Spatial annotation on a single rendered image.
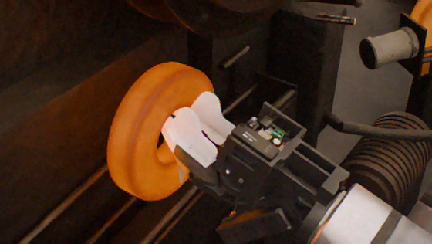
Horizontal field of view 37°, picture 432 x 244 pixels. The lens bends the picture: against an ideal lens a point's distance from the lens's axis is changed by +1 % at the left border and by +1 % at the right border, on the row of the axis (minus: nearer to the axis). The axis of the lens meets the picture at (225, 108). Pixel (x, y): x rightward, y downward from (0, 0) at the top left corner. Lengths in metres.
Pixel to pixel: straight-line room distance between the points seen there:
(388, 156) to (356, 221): 0.59
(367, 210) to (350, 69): 1.86
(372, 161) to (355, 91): 1.18
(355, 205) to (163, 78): 0.23
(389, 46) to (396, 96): 1.15
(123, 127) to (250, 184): 0.14
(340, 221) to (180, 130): 0.19
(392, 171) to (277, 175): 0.57
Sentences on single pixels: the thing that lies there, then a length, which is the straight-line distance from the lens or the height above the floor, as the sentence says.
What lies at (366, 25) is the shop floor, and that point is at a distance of 2.78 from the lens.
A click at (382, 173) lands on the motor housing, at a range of 1.15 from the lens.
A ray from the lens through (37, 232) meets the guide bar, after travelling 0.74.
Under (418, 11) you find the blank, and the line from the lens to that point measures 1.23.
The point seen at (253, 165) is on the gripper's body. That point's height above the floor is 0.86.
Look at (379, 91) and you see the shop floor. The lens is 2.35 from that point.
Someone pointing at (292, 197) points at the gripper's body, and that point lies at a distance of 0.63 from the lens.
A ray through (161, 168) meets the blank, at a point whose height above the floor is 0.80.
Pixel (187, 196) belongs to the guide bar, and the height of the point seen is 0.70.
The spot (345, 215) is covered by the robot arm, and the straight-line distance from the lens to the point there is 0.60.
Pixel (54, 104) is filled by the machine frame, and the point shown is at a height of 0.87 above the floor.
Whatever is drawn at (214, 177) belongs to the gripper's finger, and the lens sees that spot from 0.64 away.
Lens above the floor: 1.25
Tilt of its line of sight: 35 degrees down
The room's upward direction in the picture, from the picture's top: 2 degrees clockwise
